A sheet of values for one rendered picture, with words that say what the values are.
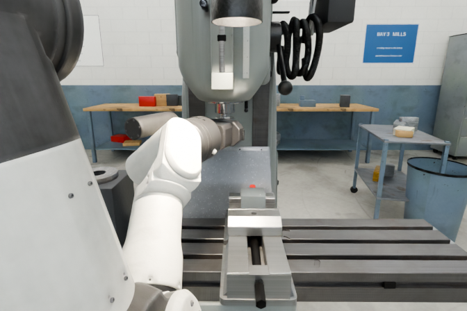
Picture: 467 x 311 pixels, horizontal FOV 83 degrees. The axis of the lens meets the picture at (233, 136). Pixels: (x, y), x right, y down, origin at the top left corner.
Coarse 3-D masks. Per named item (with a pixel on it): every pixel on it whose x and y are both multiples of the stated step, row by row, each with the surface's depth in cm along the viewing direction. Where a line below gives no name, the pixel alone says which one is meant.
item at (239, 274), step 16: (224, 224) 75; (224, 240) 68; (240, 240) 59; (256, 240) 60; (272, 240) 59; (224, 256) 62; (240, 256) 54; (256, 256) 55; (272, 256) 54; (224, 272) 57; (240, 272) 49; (256, 272) 49; (272, 272) 49; (288, 272) 49; (224, 288) 52; (240, 288) 50; (272, 288) 50; (288, 288) 49; (224, 304) 50; (240, 304) 50; (272, 304) 50; (288, 304) 50
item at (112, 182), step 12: (96, 168) 66; (108, 168) 66; (108, 180) 61; (120, 180) 62; (132, 180) 69; (108, 192) 58; (120, 192) 62; (132, 192) 69; (108, 204) 58; (120, 204) 62; (132, 204) 69; (120, 216) 62; (120, 228) 62; (120, 240) 62
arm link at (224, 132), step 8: (200, 120) 49; (208, 120) 51; (216, 120) 58; (224, 120) 58; (232, 120) 58; (208, 128) 48; (216, 128) 51; (224, 128) 53; (232, 128) 56; (240, 128) 56; (216, 136) 50; (224, 136) 53; (232, 136) 57; (240, 136) 57; (216, 144) 50; (224, 144) 54; (232, 144) 57; (216, 152) 50
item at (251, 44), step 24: (192, 0) 49; (264, 0) 50; (192, 24) 50; (264, 24) 51; (192, 48) 51; (240, 48) 51; (264, 48) 52; (192, 72) 52; (240, 72) 52; (264, 72) 54; (216, 96) 53; (240, 96) 54
